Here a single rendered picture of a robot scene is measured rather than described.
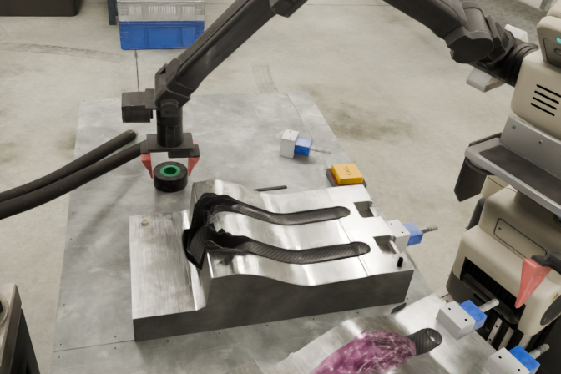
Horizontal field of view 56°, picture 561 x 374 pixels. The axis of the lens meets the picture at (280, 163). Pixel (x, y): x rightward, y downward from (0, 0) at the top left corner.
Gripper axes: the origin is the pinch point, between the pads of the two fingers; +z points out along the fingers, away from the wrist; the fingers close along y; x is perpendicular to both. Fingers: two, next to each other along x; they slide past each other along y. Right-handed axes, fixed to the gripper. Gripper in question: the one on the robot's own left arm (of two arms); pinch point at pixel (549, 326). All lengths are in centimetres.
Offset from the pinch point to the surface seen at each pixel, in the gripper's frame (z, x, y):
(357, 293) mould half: 17.5, -1.1, -27.3
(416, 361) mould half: 16.6, -4.5, -10.5
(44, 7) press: 72, 61, -423
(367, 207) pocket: 8.0, 11.9, -43.3
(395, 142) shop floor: 21, 178, -157
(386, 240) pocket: 9.4, 8.0, -33.3
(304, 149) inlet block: 9, 18, -73
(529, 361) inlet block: 9.3, 9.8, -1.1
